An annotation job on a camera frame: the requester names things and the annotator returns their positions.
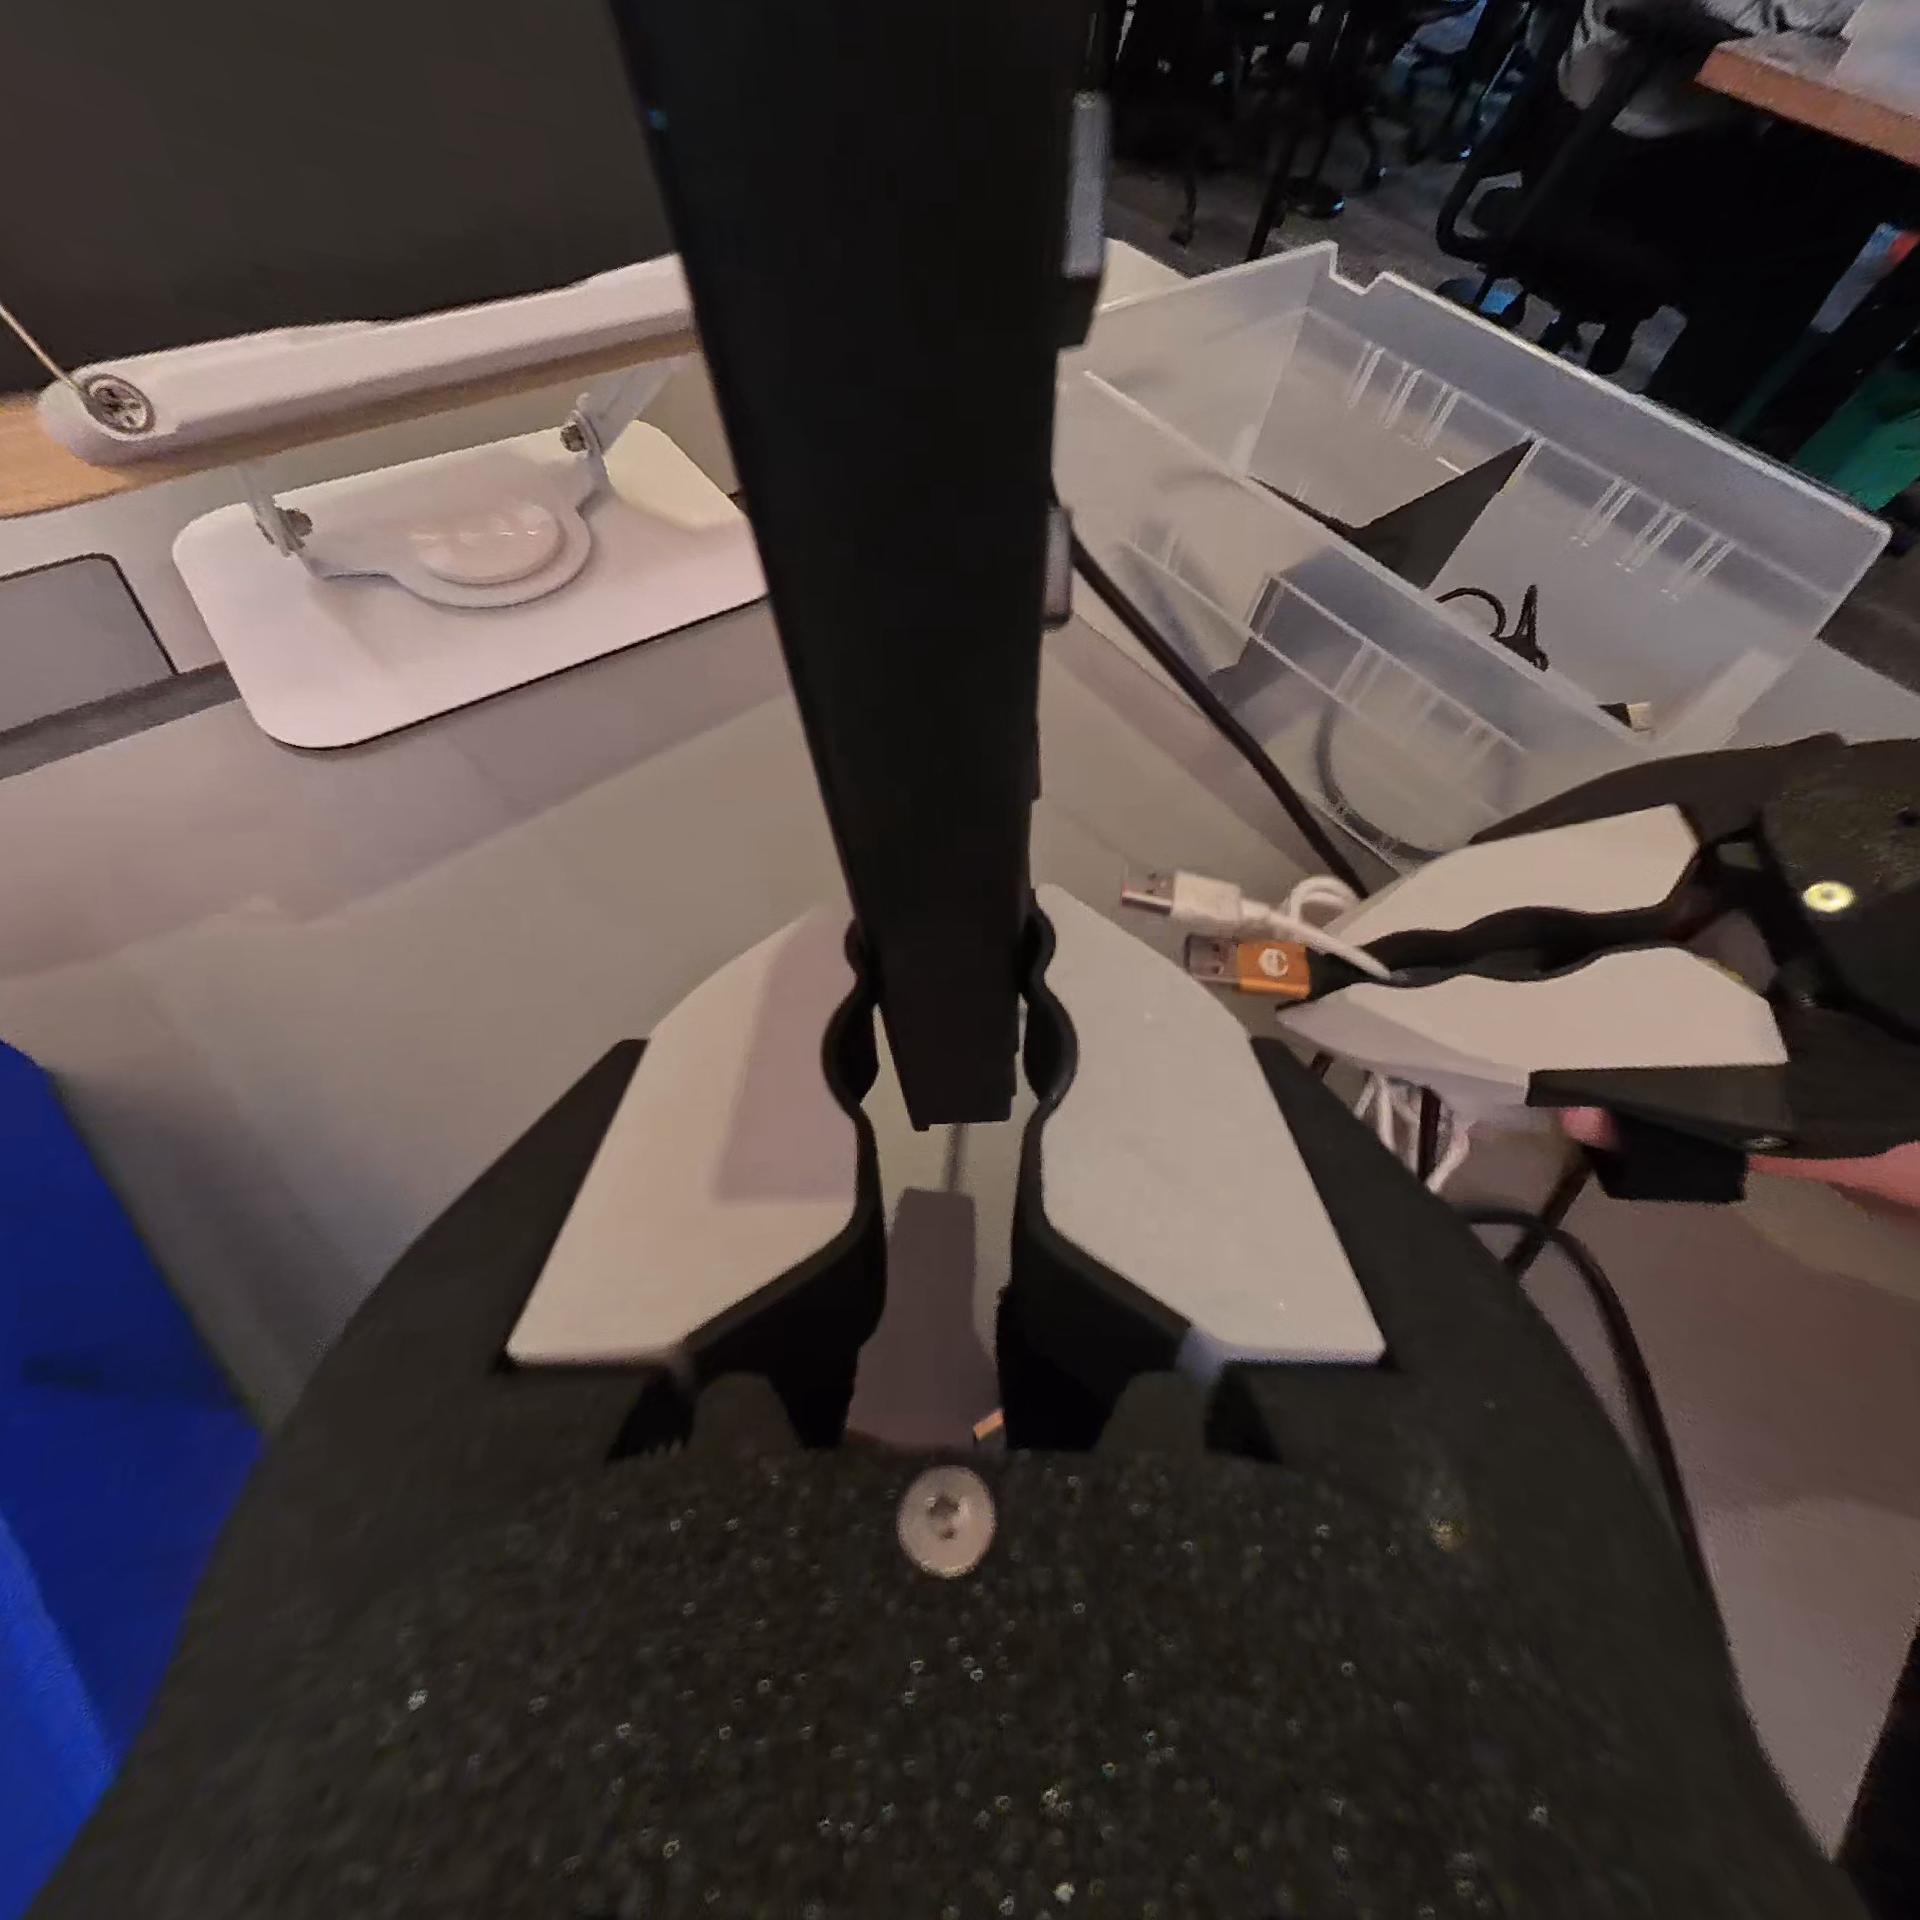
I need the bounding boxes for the wooden table black legs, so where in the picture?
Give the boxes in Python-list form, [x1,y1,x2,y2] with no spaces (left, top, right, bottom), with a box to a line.
[1694,27,1920,168]

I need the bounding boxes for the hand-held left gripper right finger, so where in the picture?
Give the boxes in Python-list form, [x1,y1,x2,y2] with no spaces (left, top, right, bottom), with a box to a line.
[1002,877,1386,1446]

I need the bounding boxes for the white tilting stand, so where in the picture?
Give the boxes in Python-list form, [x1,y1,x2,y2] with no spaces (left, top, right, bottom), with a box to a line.
[0,252,770,748]

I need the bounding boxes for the grey desk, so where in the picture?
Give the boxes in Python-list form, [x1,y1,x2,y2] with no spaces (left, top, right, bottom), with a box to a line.
[0,236,1920,1857]

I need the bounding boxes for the white usb cable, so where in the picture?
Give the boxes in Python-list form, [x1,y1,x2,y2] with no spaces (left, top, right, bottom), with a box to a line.
[1120,867,1501,1194]

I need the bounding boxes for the person's right hand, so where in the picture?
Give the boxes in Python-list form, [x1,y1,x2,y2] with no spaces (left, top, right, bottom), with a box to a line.
[1559,1106,1920,1212]

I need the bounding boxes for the orange plug cable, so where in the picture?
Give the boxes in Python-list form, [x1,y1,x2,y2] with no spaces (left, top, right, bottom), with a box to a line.
[1181,931,1392,1007]

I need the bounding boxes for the black usb hub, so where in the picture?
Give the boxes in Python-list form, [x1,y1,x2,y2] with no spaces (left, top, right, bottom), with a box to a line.
[605,0,1109,1131]

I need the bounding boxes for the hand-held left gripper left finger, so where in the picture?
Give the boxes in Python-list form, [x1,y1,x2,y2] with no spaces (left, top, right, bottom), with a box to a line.
[501,903,896,1444]

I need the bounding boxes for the clear plastic bin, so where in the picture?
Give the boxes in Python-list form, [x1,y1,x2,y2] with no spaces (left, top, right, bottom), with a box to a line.
[1055,236,1891,868]

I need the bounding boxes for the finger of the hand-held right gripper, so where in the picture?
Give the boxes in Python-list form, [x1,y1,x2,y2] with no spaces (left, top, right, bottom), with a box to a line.
[1350,802,1709,977]
[1273,939,1797,1094]

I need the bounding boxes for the black office chair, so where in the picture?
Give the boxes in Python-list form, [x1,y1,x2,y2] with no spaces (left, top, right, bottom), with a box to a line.
[1109,0,1392,252]
[1433,92,1709,380]

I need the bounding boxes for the blue storage bin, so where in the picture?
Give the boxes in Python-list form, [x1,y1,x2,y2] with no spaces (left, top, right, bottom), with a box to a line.
[0,1041,264,1830]

